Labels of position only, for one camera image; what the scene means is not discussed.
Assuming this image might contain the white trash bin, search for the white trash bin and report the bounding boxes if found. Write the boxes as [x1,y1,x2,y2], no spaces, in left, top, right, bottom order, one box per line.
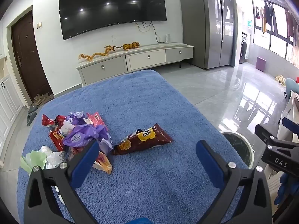
[220,131,255,169]

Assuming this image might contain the black television cable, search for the black television cable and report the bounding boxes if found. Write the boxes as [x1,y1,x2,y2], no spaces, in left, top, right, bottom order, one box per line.
[136,21,162,44]

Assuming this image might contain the blue fluffy blanket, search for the blue fluffy blanket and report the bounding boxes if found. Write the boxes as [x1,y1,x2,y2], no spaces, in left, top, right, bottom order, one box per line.
[16,69,255,224]

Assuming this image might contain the orange snack wrapper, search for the orange snack wrapper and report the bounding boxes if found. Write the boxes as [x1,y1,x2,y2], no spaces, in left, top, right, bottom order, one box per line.
[92,151,113,175]

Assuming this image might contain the golden dragon figurine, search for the golden dragon figurine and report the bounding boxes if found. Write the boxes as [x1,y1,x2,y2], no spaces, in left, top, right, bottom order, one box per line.
[78,51,111,62]
[104,45,124,55]

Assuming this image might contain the black framed window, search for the black framed window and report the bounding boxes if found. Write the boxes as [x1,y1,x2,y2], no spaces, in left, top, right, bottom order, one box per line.
[251,0,299,64]

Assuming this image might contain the black wall television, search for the black wall television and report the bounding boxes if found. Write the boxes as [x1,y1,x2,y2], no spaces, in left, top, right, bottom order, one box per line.
[58,0,168,41]

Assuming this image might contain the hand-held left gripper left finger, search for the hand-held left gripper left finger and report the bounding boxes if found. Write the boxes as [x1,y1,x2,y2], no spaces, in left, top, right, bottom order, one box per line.
[23,139,100,224]

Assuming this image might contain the pair of beige shoes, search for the pair of beige shoes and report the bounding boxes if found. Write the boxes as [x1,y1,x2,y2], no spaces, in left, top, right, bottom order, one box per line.
[34,93,55,106]

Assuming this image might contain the purple stool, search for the purple stool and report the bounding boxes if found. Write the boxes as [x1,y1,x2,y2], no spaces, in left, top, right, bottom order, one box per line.
[255,56,267,72]

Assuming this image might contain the grey white television cabinet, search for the grey white television cabinet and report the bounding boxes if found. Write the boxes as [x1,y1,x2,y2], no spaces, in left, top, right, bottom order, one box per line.
[76,42,194,87]

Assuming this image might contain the yellow cloth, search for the yellow cloth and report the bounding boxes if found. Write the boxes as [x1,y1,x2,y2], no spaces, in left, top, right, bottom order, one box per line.
[275,74,287,86]

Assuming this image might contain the teal chair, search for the teal chair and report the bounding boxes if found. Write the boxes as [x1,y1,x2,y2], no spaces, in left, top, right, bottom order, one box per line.
[284,77,298,101]

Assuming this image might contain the red and white wrapper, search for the red and white wrapper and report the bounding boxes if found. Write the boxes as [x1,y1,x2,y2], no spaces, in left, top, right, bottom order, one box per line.
[42,114,57,128]

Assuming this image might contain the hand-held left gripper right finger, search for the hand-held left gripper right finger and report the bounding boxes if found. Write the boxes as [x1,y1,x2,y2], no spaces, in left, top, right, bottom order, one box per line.
[195,139,273,224]

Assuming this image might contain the purple plastic wrapper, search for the purple plastic wrapper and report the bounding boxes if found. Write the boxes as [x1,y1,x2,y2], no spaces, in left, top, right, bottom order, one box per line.
[62,124,111,148]

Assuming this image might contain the washing machine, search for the washing machine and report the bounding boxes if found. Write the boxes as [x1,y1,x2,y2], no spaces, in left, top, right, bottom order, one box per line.
[238,31,251,65]

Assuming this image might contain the dark brown door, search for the dark brown door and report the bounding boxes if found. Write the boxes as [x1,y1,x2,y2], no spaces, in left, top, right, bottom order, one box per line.
[11,11,53,102]

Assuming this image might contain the lilac crumpled wrapper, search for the lilac crumpled wrapper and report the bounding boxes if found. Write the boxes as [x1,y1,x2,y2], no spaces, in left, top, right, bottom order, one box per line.
[67,111,87,125]

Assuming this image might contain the grey double door fridge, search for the grey double door fridge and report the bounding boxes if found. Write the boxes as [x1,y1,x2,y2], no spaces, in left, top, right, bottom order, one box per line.
[178,0,237,70]

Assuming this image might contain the green plastic bag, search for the green plastic bag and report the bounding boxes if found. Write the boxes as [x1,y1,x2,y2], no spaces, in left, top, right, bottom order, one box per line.
[20,150,47,174]

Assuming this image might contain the golden tiger figurine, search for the golden tiger figurine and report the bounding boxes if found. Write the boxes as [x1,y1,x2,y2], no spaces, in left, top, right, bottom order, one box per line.
[121,42,141,51]

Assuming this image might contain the white table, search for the white table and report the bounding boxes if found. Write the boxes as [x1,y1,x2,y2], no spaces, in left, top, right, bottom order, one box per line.
[277,91,299,144]

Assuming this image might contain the person's right hand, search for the person's right hand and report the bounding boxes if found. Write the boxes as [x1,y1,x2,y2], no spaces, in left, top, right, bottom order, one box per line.
[274,173,299,206]

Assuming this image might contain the red foil snack packet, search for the red foil snack packet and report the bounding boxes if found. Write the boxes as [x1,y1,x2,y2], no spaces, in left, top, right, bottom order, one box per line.
[49,129,67,152]

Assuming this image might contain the red carton box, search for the red carton box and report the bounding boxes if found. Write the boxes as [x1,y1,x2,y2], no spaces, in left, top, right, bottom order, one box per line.
[86,112,108,132]

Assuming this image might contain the white panelled cabinet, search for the white panelled cabinet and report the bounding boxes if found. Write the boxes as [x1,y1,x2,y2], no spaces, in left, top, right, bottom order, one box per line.
[0,73,24,145]

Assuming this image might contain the row of hanging clothes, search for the row of hanging clothes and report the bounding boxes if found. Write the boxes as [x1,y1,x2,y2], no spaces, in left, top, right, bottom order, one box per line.
[254,0,299,50]

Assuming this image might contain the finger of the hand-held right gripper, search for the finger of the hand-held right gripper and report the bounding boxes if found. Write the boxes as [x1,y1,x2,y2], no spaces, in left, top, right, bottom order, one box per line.
[282,117,299,132]
[255,124,299,150]

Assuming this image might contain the brown snack bag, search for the brown snack bag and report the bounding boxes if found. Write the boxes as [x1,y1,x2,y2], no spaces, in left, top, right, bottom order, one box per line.
[112,123,174,156]

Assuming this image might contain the dark red shiny wrapper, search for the dark red shiny wrapper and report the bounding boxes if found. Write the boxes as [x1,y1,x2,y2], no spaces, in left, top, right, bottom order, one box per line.
[55,115,70,128]

